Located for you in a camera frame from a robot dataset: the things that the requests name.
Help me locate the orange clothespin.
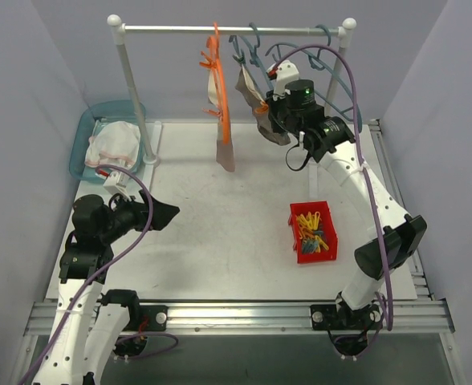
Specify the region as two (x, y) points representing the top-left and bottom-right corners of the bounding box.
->
(254, 101), (269, 115)

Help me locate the grey beige underwear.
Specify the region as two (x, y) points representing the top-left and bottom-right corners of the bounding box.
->
(235, 67), (291, 146)

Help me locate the white pink-trimmed underwear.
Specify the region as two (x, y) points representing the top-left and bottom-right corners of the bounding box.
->
(84, 121), (140, 169)

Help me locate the blue hanger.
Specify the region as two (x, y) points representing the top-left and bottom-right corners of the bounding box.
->
(265, 18), (363, 133)
(228, 22), (273, 96)

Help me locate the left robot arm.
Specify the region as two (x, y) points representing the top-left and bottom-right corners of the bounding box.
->
(33, 192), (180, 384)

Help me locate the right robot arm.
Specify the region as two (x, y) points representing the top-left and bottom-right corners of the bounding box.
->
(267, 78), (427, 328)

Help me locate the beige brown underwear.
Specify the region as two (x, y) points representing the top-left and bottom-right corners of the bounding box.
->
(207, 70), (235, 172)

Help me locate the orange plastic hanger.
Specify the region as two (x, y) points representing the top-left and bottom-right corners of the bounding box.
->
(199, 22), (231, 144)

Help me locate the teal plastic basin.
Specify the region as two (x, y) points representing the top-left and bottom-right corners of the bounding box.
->
(69, 100), (145, 184)

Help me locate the white clothes rack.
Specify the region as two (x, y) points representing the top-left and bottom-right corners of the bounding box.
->
(107, 14), (338, 167)

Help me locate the colourful clothespins pile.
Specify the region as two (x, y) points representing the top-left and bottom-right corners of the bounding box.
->
(295, 212), (329, 254)

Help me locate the red plastic bin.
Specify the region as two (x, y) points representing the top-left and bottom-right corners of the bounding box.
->
(288, 201), (338, 265)

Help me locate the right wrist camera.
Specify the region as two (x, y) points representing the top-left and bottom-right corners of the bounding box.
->
(267, 59), (300, 97)

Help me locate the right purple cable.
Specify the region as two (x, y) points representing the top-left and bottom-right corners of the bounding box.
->
(270, 44), (396, 332)

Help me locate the purple cable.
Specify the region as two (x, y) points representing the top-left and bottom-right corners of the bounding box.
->
(14, 164), (180, 385)
(270, 44), (396, 332)

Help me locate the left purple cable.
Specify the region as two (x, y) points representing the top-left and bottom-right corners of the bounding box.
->
(14, 164), (180, 385)

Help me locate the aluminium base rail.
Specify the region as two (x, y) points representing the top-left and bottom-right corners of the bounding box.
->
(22, 298), (456, 337)

